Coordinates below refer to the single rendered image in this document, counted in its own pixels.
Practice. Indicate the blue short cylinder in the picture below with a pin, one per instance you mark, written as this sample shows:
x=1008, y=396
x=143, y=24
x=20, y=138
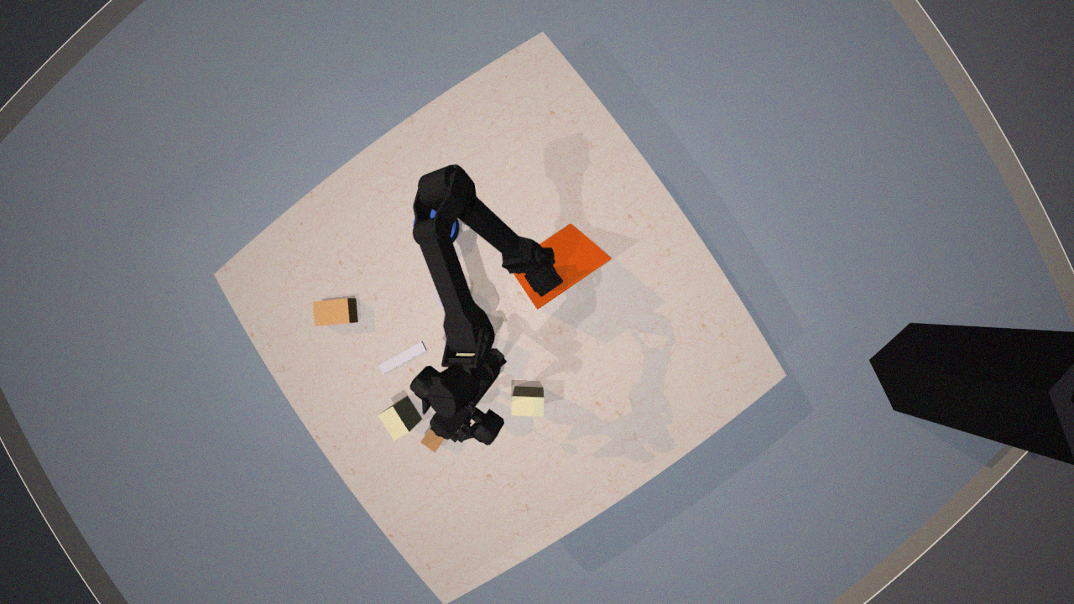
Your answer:
x=455, y=228

